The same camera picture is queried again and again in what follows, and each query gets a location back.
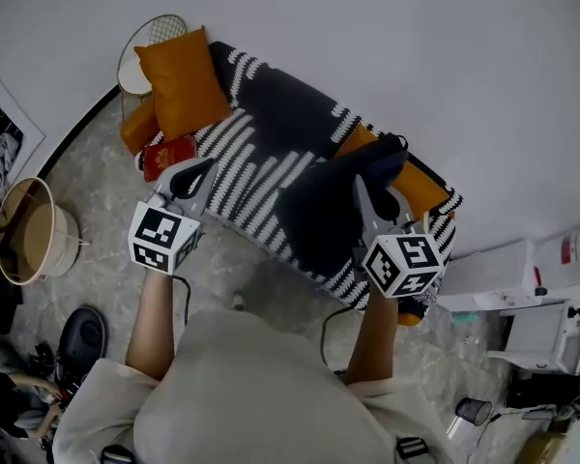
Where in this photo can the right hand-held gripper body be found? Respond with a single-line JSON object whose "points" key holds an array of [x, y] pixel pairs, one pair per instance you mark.
{"points": [[406, 264]]}

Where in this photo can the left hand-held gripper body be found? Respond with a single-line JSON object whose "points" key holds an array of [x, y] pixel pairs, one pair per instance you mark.
{"points": [[155, 232]]}

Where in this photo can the black backpack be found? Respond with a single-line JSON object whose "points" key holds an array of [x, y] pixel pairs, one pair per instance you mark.
{"points": [[319, 211]]}

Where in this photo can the person's right forearm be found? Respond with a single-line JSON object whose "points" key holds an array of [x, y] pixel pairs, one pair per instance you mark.
{"points": [[372, 341]]}

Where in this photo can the person's left forearm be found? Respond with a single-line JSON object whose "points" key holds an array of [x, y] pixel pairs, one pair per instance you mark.
{"points": [[152, 327]]}

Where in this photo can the red patterned box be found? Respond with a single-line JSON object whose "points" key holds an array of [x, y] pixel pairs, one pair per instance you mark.
{"points": [[166, 157]]}

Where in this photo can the white cardboard box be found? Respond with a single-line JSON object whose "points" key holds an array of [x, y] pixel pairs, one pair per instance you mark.
{"points": [[498, 273]]}

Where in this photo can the beige lamp shade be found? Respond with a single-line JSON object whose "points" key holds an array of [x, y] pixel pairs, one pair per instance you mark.
{"points": [[34, 232]]}

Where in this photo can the white open drawer unit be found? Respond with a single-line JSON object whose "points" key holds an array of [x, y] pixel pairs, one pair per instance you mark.
{"points": [[536, 336]]}

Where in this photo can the orange cushion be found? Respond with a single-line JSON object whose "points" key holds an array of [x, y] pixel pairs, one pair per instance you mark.
{"points": [[183, 85]]}

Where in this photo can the black white striped blanket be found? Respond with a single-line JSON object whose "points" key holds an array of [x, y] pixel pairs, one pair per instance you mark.
{"points": [[270, 128]]}

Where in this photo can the black mesh pen cup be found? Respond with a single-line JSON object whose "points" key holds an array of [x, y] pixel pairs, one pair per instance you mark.
{"points": [[472, 411]]}

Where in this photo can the framed black white picture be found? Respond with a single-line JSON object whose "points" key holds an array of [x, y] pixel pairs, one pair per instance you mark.
{"points": [[0, 153]]}

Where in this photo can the person's beige shirt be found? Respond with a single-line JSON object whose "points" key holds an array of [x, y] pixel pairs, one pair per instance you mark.
{"points": [[251, 394]]}

